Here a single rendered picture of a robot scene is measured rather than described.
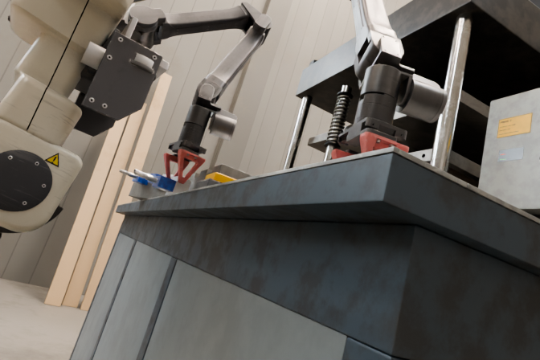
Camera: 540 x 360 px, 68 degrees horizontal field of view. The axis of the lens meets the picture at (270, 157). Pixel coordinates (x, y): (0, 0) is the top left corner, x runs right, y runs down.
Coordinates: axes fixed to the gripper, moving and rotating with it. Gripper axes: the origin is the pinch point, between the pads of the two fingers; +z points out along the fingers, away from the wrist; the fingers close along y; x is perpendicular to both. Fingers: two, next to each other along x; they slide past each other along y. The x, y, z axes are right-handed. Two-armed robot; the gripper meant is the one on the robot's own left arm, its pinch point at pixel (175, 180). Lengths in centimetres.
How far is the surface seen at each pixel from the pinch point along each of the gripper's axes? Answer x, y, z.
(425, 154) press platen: -87, -5, -42
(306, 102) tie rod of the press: -98, 96, -91
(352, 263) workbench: 8, -70, 13
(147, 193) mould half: -1.8, 25.0, 2.7
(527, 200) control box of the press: -87, -41, -24
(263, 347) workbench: 6, -59, 22
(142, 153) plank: -62, 289, -59
